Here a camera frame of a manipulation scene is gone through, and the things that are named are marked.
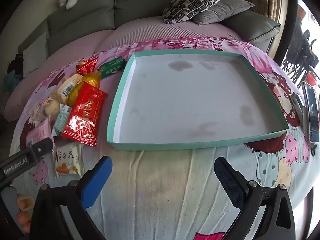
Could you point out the yellow cake packet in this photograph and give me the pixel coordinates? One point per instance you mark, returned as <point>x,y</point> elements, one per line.
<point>91,80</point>

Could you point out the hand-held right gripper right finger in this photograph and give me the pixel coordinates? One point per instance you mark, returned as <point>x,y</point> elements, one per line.
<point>230,182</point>

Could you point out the black upright device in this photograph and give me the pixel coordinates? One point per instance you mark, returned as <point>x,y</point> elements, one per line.
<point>312,110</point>

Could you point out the black metal rack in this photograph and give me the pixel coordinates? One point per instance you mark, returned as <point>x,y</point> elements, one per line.
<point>302,52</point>

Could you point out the pale green white packet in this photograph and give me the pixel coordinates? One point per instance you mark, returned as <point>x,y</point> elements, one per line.
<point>62,117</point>

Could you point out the white steamed cake packet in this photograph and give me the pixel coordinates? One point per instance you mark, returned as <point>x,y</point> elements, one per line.
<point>53,108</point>

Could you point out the pale grey cushion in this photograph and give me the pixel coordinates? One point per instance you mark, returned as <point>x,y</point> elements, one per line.
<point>33,55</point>

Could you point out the person's left hand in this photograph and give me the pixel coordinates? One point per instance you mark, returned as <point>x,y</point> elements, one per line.
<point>25,202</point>

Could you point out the grey quilted pillow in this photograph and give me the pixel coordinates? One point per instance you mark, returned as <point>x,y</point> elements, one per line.
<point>225,10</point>

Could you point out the black white patterned pillow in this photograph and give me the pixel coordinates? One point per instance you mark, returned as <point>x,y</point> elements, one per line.
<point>195,0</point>

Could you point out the white orange snack packet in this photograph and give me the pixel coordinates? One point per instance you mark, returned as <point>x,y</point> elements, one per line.
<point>67,160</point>

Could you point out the grey green sofa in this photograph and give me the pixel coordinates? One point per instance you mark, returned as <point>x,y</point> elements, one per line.
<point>82,10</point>

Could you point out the pink ribbed sofa cover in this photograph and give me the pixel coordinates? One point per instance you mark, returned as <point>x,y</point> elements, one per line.
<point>140,32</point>

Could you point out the pink snack packet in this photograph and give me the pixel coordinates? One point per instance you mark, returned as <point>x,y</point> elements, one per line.
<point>37,133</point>

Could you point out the cream bread packet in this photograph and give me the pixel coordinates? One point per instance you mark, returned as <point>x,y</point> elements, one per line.
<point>68,86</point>

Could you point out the green snack packet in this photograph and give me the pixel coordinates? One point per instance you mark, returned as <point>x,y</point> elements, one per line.
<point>112,67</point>

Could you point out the dark cloth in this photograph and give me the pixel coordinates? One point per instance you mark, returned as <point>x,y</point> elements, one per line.
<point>15,65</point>

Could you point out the printed cartoon blanket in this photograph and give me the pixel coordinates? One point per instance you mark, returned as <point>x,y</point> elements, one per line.
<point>162,192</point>

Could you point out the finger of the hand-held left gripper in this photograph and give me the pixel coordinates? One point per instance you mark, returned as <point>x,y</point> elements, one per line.
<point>41,148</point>

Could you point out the teal shallow tray box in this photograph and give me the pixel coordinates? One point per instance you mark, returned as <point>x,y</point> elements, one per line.
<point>187,92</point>

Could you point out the small red snack packet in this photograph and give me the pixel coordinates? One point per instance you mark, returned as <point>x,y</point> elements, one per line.
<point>87,66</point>

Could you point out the large red foil packet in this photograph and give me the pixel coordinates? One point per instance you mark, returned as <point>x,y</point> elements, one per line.
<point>85,110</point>

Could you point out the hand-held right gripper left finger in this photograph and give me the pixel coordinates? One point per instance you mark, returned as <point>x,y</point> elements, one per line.
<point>97,180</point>

